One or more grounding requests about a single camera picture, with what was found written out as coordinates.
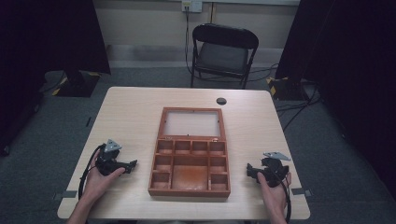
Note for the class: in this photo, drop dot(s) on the wooden compartment box with lid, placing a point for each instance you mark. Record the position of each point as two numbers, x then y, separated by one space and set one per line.
190 174

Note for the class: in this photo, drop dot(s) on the white wall socket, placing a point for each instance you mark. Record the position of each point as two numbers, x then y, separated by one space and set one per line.
191 5

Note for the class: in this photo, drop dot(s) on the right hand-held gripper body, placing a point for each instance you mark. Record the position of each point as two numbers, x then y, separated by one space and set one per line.
274 169

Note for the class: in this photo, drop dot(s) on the person's left hand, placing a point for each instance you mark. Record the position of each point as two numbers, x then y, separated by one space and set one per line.
98 183

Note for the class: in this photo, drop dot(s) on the black folding chair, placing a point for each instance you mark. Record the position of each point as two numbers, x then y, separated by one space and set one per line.
222 56

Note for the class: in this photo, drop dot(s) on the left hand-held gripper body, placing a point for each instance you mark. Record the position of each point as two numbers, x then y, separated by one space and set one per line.
107 158

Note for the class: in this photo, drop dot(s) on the dark curtain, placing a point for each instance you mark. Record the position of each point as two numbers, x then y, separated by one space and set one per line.
351 62
43 46

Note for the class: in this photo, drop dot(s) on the person's right hand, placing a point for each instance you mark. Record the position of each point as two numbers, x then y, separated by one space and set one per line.
274 196

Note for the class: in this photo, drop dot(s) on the black stand base striped tape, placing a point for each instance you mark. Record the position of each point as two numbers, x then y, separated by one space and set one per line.
286 88
76 85

